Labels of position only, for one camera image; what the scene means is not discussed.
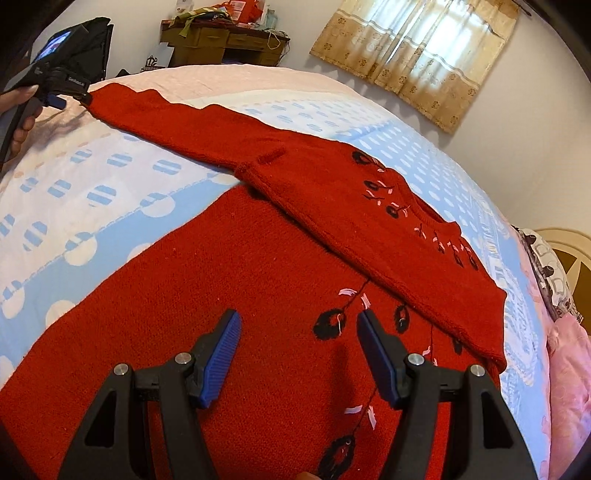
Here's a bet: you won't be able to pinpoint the blue polka dot bed sheet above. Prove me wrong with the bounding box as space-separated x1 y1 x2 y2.
0 92 552 480

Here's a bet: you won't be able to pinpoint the red boxes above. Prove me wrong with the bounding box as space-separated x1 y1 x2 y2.
226 0 269 24

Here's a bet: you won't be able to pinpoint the red knitted sweater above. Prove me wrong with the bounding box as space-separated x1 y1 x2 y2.
0 85 509 480

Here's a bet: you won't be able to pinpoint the person's left hand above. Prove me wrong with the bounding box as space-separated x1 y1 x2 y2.
0 85 40 156

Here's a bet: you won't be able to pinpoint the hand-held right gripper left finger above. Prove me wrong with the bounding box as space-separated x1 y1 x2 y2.
58 309 243 480

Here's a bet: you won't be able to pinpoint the pink pillow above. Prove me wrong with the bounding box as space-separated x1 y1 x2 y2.
547 314 591 462

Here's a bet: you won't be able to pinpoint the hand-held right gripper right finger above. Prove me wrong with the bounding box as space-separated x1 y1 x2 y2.
356 308 539 480

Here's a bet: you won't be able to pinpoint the brown wooden desk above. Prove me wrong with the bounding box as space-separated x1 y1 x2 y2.
159 18 291 70

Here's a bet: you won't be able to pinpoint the beige patterned curtain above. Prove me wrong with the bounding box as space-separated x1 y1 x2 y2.
309 0 520 134

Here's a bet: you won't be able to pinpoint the cream star headboard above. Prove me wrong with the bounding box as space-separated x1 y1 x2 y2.
531 226 591 324

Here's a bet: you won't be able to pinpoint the grey patterned pillow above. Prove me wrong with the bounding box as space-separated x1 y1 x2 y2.
515 226 575 319

